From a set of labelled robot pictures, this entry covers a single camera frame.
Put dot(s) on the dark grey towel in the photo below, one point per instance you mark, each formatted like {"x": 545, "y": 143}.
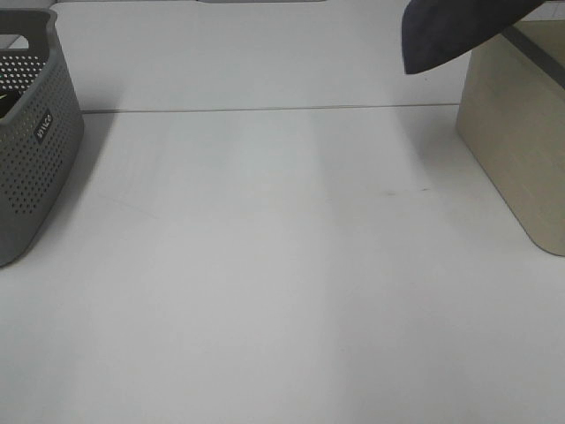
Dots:
{"x": 434, "y": 32}

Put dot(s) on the grey perforated plastic basket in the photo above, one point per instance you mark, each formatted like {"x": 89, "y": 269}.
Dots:
{"x": 41, "y": 127}

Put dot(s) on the beige plastic storage bin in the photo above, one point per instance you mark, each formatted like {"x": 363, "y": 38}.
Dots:
{"x": 511, "y": 117}

